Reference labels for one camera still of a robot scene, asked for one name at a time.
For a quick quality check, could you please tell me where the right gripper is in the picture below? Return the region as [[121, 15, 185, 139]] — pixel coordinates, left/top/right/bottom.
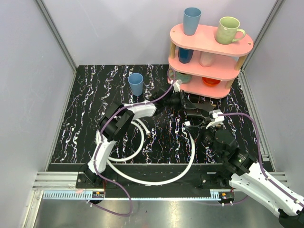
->
[[187, 120, 224, 158]]

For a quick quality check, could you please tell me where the black spray gun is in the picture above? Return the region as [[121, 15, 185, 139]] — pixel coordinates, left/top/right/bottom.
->
[[184, 102, 216, 121]]

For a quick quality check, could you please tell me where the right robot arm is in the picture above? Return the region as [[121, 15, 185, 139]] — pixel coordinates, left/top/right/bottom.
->
[[186, 126, 304, 228]]

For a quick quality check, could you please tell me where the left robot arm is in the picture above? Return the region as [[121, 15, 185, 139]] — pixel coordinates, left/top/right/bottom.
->
[[83, 86, 183, 188]]

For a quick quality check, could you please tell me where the teal ceramic mug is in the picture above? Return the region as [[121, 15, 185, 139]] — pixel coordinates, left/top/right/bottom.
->
[[175, 72, 192, 84]]

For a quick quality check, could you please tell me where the orange bowl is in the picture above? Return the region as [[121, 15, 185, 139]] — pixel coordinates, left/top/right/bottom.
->
[[202, 77, 221, 87]]

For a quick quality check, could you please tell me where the blue cup on mat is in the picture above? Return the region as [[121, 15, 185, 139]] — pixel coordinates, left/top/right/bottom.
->
[[128, 73, 143, 96]]

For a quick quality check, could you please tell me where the pink three-tier shelf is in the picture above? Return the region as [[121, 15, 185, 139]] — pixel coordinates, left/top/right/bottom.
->
[[168, 24, 254, 99]]

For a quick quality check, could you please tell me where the dark blue cup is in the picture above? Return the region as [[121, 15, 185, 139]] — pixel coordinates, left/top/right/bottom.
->
[[178, 47, 193, 64]]

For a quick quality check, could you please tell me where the pink faceted cup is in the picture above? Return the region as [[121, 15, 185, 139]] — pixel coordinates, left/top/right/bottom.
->
[[199, 52, 216, 67]]

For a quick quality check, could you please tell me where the black marble mat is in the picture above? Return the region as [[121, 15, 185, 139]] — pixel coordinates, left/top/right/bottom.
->
[[51, 65, 258, 164]]

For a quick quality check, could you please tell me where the blue cup on shelf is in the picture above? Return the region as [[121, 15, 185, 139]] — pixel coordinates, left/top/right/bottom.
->
[[183, 7, 201, 36]]

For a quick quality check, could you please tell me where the green mug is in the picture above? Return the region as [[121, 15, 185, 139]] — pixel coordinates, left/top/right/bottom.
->
[[215, 16, 246, 45]]

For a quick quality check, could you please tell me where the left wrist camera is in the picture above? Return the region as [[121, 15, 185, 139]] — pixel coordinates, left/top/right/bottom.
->
[[172, 80, 182, 93]]

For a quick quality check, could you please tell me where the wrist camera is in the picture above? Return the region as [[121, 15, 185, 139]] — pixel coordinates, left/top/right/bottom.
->
[[206, 109, 224, 129], [172, 80, 182, 93]]

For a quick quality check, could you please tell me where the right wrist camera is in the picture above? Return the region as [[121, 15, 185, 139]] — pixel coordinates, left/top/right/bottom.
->
[[206, 109, 224, 129]]

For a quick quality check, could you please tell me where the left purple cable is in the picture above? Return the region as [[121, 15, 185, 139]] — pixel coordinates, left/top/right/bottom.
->
[[90, 69, 178, 217]]

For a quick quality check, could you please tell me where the purple cable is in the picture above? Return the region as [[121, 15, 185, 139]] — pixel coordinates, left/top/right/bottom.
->
[[197, 112, 304, 206], [90, 69, 178, 217]]

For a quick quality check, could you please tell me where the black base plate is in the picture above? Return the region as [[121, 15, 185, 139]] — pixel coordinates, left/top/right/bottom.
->
[[47, 163, 232, 189]]

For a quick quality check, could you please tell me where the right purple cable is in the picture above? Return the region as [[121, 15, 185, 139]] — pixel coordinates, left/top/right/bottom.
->
[[197, 112, 304, 206]]

